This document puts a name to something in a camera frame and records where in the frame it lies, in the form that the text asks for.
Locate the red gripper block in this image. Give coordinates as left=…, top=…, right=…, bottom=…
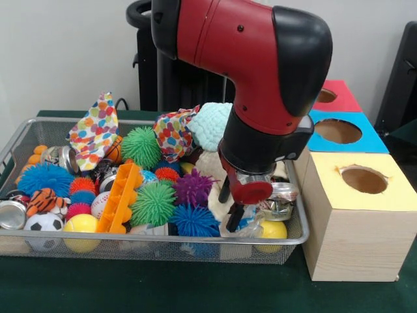
left=218, top=147, right=274, bottom=233

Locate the crushed clear plastic bottle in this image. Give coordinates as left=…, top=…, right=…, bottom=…
left=222, top=204, right=265, bottom=237

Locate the mint green muslin cloth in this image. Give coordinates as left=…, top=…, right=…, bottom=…
left=189, top=102, right=233, bottom=152

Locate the colourful polka-dot cloth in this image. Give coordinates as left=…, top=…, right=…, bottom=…
left=153, top=106, right=201, bottom=164
left=68, top=91, right=120, bottom=171

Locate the green spiky rubber ball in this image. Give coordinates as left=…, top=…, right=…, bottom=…
left=121, top=126, right=162, bottom=169
left=130, top=181, right=177, bottom=227

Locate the wooden box with three holes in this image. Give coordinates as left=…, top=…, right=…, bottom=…
left=293, top=79, right=417, bottom=282

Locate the clear mesh bin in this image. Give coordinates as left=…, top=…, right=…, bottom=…
left=0, top=116, right=309, bottom=263

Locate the purple spiky rubber ball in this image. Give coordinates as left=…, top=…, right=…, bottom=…
left=173, top=168, right=214, bottom=208

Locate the yellow smiley ball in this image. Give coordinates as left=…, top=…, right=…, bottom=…
left=255, top=220, right=288, bottom=254

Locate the orange plastic toy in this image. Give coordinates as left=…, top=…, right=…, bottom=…
left=96, top=162, right=143, bottom=234

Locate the blue spiky rubber ball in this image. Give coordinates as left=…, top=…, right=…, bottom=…
left=16, top=162, right=74, bottom=198

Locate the black and white soccer ball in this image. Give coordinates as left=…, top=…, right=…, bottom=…
left=24, top=213, right=65, bottom=252

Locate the black chair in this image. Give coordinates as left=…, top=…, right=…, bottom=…
left=375, top=22, right=417, bottom=164

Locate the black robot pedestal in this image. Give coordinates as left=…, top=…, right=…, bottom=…
left=126, top=0, right=235, bottom=113

